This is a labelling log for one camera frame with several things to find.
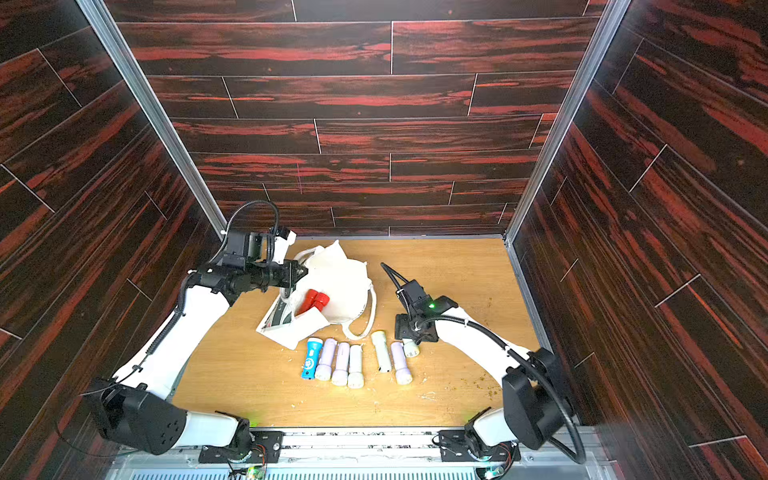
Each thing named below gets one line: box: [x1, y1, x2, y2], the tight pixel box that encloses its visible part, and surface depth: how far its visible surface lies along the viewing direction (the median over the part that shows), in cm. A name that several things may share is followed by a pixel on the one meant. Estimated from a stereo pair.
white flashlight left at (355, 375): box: [348, 344, 364, 389], surface depth 87 cm
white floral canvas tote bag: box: [256, 240, 377, 350], surface depth 86 cm
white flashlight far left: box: [315, 338, 338, 381], surface depth 88 cm
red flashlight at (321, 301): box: [314, 292, 330, 313], surface depth 98 cm
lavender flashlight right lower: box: [390, 341, 413, 385], surface depth 86 cm
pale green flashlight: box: [402, 339, 420, 358], surface depth 90 cm
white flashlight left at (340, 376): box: [332, 342, 350, 386], surface depth 86 cm
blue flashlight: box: [301, 337, 323, 380], surface depth 88 cm
